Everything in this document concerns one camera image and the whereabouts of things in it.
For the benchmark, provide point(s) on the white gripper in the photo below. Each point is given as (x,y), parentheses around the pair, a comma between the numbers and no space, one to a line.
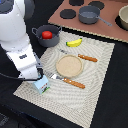
(27,63)

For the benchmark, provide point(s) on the small blue milk carton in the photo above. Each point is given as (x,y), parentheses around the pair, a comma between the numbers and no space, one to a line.
(41,85)

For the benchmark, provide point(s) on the red toy tomato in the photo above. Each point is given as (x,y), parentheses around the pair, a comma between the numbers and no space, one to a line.
(46,35)

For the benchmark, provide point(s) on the grey two-handled pot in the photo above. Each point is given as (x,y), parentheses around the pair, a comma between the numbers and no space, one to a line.
(47,42)

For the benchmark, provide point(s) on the yellow toy banana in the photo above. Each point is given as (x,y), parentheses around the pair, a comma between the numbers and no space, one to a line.
(74,43)

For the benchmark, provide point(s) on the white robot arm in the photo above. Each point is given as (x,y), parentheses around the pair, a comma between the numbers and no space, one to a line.
(15,40)

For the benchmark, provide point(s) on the round wooden plate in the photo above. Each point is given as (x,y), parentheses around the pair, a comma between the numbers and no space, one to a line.
(69,66)

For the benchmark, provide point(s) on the beige woven placemat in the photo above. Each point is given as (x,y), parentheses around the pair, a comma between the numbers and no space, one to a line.
(72,103)

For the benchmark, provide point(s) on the dark grey saucepan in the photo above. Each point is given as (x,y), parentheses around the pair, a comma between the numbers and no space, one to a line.
(90,15)

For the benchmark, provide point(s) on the beige bowl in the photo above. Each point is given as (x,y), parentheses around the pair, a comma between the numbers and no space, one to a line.
(123,14)

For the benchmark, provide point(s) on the wooden handled toy knife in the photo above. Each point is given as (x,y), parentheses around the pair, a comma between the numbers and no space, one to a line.
(80,56)

